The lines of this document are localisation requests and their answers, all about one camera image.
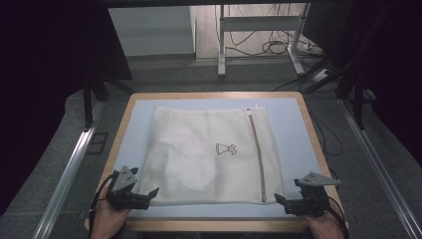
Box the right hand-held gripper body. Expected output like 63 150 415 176
284 171 342 217

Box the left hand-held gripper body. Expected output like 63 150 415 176
105 164 150 211

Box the white mesh laundry bag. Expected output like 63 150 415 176
138 105 288 205

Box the person's right hand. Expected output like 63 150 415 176
303 211 346 239

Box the person's left hand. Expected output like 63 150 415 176
91 186 130 239

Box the wooden framed table board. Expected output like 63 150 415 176
112 97 323 219

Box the black metal stand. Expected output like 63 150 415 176
82 74 136 131
333 58 367 131

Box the white power strip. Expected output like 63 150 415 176
312 68 332 83

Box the dark curtain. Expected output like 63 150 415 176
301 0 422 167
0 0 134 215

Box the white cabinet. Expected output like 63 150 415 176
107 5 197 58

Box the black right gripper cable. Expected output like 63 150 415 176
327 196 350 239

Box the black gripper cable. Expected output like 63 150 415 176
327 196 350 239
88 170 119 239

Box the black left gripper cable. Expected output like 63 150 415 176
88 170 119 239

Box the black floor cable loop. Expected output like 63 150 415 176
308 105 344 157

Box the aluminium rail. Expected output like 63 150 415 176
32 100 106 239
337 98 422 239

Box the tangle of black floor cables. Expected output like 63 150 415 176
225 3 323 58

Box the white desk frame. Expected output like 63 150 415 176
217 3 312 78

